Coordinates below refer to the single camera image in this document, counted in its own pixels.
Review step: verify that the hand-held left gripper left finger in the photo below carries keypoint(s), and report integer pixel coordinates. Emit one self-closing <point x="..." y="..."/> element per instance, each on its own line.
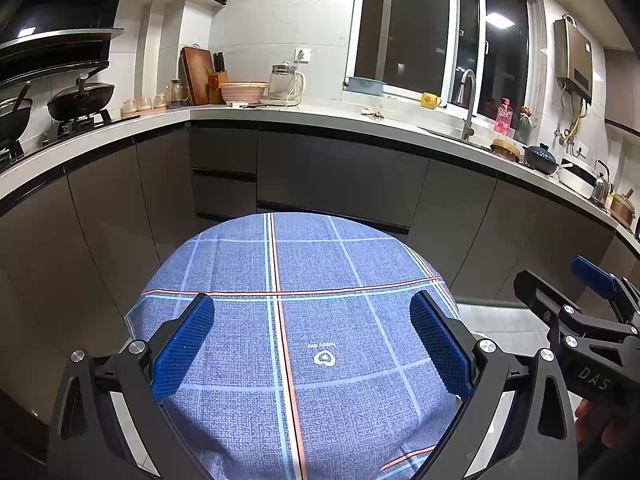
<point x="182" y="345"/>

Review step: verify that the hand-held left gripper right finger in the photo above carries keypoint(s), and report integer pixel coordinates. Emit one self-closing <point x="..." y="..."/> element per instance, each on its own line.
<point x="442" y="347"/>

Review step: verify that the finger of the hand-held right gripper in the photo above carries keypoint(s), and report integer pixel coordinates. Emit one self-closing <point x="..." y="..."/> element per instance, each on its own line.
<point x="540" y="292"/>
<point x="595" y="274"/>

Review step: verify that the person's right hand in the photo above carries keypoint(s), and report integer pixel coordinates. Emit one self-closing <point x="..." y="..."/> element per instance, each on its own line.
<point x="584" y="420"/>

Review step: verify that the copper pot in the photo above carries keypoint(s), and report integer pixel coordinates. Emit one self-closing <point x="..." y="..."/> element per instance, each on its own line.
<point x="622" y="210"/>

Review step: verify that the steel kettle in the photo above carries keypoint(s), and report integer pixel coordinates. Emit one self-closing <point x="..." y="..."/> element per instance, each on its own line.
<point x="600" y="190"/>

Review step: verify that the white pot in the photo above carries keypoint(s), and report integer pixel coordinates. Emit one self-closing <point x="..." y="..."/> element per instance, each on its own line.
<point x="575" y="180"/>

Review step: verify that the dark blue pot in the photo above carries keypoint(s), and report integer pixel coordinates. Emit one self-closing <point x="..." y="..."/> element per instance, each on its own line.
<point x="541" y="160"/>

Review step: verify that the wooden bowl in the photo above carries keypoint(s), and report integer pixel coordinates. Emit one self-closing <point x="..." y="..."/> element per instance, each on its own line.
<point x="505" y="150"/>

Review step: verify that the blue plaid tablecloth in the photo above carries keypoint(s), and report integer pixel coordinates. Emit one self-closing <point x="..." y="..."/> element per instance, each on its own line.
<point x="310" y="255"/>

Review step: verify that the pink bottle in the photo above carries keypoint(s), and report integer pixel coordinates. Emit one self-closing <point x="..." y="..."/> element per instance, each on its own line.
<point x="503" y="119"/>

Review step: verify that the steel faucet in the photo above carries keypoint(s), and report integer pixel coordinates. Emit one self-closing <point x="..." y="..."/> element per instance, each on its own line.
<point x="470" y="110"/>

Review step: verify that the dark kitchen base cabinet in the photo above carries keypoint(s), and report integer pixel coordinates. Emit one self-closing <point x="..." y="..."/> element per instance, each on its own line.
<point x="325" y="170"/>

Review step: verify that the yellow mug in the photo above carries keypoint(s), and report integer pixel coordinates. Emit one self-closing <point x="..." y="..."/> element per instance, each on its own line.
<point x="430" y="101"/>

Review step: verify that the gas stove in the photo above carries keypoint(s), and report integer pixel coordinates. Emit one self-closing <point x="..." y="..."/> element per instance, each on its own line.
<point x="75" y="125"/>

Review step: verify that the glass pitcher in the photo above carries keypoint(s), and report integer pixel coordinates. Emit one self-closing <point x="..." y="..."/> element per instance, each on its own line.
<point x="177" y="95"/>

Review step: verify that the pink basket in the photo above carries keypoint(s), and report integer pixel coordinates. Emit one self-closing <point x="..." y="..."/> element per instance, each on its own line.
<point x="243" y="93"/>

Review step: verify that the knife block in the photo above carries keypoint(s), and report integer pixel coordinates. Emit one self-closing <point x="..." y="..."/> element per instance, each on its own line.
<point x="216" y="87"/>

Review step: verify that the wooden cutting board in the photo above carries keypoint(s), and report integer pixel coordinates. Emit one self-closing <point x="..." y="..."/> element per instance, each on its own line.
<point x="195" y="75"/>

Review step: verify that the glass electric kettle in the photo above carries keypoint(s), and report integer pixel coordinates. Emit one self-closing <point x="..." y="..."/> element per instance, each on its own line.
<point x="282" y="85"/>

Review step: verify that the black wok with glass lid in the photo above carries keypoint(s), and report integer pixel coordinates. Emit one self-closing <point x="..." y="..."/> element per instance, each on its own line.
<point x="12" y="120"/>

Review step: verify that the window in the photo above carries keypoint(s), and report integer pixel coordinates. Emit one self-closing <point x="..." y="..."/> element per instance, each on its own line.
<point x="410" y="20"/>

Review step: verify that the black range hood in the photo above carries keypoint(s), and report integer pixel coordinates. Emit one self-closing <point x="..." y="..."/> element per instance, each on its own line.
<point x="55" y="50"/>

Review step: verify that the wall water heater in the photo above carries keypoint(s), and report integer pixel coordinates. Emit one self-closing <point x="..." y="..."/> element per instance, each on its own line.
<point x="574" y="55"/>

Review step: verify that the white wall socket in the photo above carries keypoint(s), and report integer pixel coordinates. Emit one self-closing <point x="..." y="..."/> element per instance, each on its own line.
<point x="303" y="55"/>

